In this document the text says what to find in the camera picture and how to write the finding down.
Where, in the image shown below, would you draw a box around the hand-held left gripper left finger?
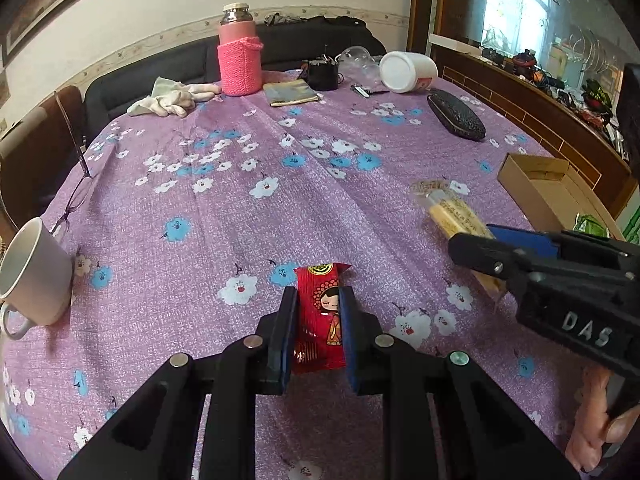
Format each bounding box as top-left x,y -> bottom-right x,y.
57,286 -> 300,480

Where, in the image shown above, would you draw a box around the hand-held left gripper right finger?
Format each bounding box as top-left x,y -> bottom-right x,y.
337,285 -> 581,480

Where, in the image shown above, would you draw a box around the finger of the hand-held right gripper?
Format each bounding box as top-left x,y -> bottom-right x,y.
487,225 -> 626,261
448,232 -> 538,291

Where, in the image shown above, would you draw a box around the red snack packet doll print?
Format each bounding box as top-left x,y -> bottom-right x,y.
292,261 -> 353,376

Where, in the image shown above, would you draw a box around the yellow biscuit packet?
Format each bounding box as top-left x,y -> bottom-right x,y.
412,179 -> 506,306

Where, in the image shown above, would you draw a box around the cardboard box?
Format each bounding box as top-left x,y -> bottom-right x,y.
496,152 -> 626,246

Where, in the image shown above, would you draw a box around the green snack packet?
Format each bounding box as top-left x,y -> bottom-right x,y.
572,214 -> 612,238

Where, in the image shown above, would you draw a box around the person's right hand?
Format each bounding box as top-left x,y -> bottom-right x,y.
565,366 -> 640,471

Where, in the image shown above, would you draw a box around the green patterned panel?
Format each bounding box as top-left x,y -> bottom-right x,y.
617,205 -> 640,246

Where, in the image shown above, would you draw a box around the wooden counter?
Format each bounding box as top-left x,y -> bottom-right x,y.
407,0 -> 633,211

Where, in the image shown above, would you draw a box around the purple floral tablecloth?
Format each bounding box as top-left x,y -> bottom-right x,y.
0,67 -> 626,480

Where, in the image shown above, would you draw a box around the pile of assorted clutter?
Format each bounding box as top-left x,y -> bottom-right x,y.
482,30 -> 626,161

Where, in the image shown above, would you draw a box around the white plastic jar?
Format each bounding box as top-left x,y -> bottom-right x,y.
379,51 -> 440,95

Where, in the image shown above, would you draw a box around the white flat box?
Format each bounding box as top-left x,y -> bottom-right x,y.
429,34 -> 483,56

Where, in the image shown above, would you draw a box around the clear glass bowl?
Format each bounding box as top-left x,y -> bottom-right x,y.
337,45 -> 388,86

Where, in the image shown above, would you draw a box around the black cup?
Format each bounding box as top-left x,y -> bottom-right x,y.
302,57 -> 343,92

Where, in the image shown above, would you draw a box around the white mug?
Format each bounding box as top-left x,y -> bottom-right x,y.
0,216 -> 75,342

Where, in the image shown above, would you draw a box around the eyeglasses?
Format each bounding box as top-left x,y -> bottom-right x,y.
50,95 -> 96,241

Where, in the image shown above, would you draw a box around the dark clothing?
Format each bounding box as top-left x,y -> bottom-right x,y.
262,11 -> 368,28

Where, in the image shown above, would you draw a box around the pink thermos with knit sleeve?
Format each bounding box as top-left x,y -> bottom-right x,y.
216,3 -> 265,97

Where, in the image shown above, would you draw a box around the brown chair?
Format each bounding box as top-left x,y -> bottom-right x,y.
0,85 -> 88,231

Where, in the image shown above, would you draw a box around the black sofa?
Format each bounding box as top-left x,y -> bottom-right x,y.
82,15 -> 388,133

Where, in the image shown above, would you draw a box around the framed wall painting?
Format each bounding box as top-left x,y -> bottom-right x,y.
0,0 -> 151,66

